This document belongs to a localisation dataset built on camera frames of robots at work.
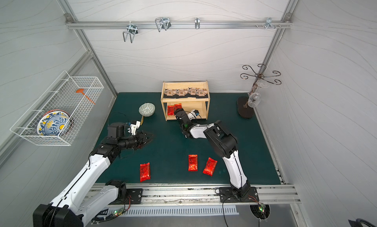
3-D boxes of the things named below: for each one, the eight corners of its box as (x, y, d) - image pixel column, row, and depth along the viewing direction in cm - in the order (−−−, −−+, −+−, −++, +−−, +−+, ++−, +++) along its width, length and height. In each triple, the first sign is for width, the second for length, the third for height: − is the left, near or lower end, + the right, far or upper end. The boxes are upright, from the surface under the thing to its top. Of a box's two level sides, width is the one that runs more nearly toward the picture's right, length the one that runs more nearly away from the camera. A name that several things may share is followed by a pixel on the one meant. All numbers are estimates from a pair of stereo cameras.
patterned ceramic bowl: (138, 116, 107) (137, 113, 104) (141, 106, 114) (140, 102, 111) (154, 116, 107) (153, 113, 104) (156, 106, 114) (155, 102, 111)
